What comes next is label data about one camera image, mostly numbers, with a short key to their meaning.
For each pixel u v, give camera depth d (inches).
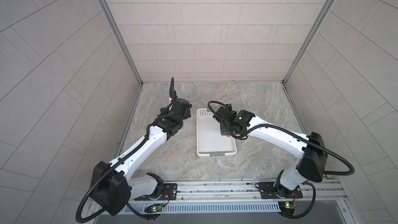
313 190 25.8
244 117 21.3
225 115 23.1
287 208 26.8
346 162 14.8
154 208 25.6
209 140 35.0
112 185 14.7
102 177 14.5
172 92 25.3
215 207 26.7
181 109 22.8
